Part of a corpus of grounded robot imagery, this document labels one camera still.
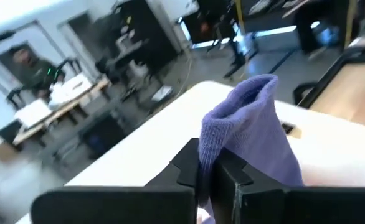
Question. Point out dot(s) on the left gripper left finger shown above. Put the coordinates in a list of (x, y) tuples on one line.
[(123, 205)]

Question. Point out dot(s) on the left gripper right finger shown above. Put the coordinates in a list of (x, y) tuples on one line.
[(294, 205)]

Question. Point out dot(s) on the purple sock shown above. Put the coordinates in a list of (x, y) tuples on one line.
[(251, 130)]

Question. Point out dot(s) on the white plastic bin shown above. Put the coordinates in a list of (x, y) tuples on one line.
[(157, 143)]

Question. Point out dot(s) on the wooden desk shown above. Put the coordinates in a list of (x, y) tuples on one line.
[(61, 109)]

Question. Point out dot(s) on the person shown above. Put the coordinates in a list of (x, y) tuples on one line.
[(30, 67)]

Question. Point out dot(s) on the black equipment rack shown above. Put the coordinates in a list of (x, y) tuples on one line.
[(151, 31)]

